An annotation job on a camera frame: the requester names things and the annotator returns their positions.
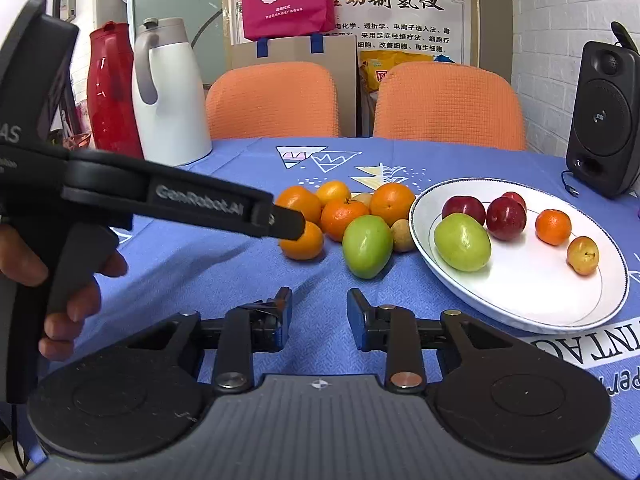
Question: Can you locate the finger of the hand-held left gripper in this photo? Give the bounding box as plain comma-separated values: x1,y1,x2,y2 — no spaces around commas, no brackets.
252,195,307,242

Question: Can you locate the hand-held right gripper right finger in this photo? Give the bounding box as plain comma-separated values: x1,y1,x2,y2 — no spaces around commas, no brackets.
346,287,523,395

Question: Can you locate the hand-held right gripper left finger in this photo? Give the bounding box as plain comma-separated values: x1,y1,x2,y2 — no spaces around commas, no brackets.
120,287,294,395

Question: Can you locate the tangerine with green stem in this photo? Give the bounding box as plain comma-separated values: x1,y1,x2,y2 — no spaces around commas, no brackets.
320,197,370,242

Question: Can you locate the green jujube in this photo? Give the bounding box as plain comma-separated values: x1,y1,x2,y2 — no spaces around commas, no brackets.
342,214,394,280
433,212,492,272

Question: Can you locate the brown kiwi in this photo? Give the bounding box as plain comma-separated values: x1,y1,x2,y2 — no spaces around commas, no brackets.
391,218,417,253

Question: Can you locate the medium orange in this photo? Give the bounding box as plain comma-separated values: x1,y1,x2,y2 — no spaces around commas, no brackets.
370,182,417,227

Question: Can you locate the dark red plum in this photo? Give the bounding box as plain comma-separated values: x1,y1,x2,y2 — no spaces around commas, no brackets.
442,195,487,226
486,196,528,242

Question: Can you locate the white plate with blue rim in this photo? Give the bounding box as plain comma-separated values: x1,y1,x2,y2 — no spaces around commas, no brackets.
409,177,630,335

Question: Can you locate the round tangerine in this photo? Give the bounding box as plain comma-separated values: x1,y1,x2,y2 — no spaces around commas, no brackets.
535,208,572,246

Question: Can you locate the yellow red plum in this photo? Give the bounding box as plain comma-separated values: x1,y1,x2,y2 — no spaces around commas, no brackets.
566,236,600,276

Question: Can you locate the person's left hand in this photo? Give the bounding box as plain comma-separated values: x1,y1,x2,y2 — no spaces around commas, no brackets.
0,222,128,363

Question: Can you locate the blue printed tablecloth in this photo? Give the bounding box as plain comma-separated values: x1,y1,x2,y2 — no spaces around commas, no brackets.
30,136,640,480

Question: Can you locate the red thermos jug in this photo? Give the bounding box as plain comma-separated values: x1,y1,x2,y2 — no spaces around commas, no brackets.
87,21,146,160

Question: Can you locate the white thermos jug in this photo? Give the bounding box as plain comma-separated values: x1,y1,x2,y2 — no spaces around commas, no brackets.
131,17,213,167

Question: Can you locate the orange chair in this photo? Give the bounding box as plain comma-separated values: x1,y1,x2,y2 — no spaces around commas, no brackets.
205,61,342,140
372,61,527,152

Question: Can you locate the yellow snack bag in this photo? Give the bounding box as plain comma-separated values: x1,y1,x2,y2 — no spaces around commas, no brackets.
357,52,436,136

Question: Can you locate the pink tote bag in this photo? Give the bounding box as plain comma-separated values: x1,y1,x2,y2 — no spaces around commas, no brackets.
239,0,335,41

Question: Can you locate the black speaker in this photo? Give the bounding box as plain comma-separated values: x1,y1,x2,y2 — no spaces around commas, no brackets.
566,41,640,198

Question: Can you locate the small black device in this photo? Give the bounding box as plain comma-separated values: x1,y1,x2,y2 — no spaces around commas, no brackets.
611,21,640,53

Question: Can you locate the brown bag with blue handles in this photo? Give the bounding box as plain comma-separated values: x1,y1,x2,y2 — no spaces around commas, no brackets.
227,32,358,138

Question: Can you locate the white text wall poster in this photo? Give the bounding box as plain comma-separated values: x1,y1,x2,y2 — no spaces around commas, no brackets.
222,0,478,68

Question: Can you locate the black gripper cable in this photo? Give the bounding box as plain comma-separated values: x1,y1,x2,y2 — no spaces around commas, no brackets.
0,400,28,476

